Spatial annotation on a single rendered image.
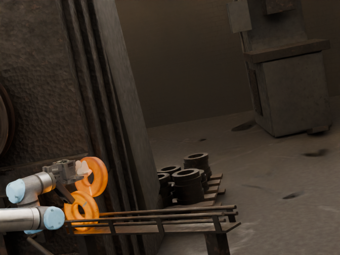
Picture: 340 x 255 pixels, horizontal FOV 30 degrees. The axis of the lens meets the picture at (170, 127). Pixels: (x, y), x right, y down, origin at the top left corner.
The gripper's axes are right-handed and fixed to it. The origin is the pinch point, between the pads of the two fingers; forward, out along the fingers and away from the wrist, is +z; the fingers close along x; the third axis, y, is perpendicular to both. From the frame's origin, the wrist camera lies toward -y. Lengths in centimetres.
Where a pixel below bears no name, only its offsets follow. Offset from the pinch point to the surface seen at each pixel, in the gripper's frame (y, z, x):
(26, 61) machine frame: 45, 3, 32
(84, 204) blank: -9.8, -8.6, -4.3
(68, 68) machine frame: 39.3, 12.7, 18.6
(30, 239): -24.6, -16.4, 24.0
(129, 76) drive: 25, 99, 76
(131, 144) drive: -9, 78, 61
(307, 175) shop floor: -78, 260, 69
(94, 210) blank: -12.4, -7.0, -7.8
